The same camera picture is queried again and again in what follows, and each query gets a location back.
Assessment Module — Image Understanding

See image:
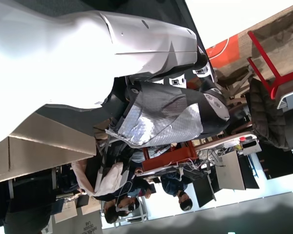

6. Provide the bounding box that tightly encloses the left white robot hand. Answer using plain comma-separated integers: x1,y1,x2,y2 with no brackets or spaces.
0,0,231,150

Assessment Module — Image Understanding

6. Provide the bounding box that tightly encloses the brown cardboard paper box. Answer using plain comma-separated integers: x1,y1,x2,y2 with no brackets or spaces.
0,113,97,185

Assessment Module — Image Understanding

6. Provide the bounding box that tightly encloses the white cloth on chair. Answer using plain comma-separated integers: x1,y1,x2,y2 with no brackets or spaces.
70,160,125,197

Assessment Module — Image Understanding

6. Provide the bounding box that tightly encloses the red metal cart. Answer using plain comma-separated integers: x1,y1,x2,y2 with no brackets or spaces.
141,140,198,174

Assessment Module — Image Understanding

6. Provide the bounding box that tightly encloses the seated person with white mask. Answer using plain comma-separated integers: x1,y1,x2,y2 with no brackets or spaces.
104,197,140,224

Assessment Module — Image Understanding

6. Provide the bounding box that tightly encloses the orange floor mat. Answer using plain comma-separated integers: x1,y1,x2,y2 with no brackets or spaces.
206,34,240,69

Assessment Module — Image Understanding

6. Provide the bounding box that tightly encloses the masked person in blue jacket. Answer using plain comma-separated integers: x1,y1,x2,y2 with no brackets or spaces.
160,174,193,212

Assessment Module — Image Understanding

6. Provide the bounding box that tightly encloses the white desk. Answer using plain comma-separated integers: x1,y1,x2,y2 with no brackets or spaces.
195,131,259,154

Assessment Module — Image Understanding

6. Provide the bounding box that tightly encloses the black monitor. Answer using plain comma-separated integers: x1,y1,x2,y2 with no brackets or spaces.
192,177,217,208

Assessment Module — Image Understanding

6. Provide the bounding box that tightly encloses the dark puffer jacket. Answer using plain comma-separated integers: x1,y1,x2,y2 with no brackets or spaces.
249,78,290,149

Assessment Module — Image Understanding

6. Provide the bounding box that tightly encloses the black foam floor tile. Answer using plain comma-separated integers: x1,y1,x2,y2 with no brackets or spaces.
256,143,293,181

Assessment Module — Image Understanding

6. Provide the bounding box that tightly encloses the red metal frame chair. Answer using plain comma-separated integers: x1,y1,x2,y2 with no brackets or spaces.
247,30,293,100

